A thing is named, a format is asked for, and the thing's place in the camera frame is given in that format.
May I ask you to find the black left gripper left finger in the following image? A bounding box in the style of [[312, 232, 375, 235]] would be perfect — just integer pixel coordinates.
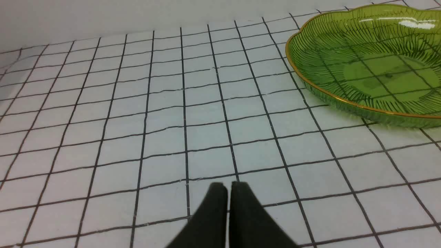
[[167, 182, 227, 248]]

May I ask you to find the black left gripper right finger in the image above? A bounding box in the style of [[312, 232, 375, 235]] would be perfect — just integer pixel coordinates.
[[229, 182, 299, 248]]

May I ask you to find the white checkered tablecloth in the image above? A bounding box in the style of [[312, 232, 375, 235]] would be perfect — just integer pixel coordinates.
[[0, 0, 440, 248]]

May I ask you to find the green glass leaf plate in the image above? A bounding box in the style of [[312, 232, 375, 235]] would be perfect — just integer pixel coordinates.
[[285, 4, 441, 128]]

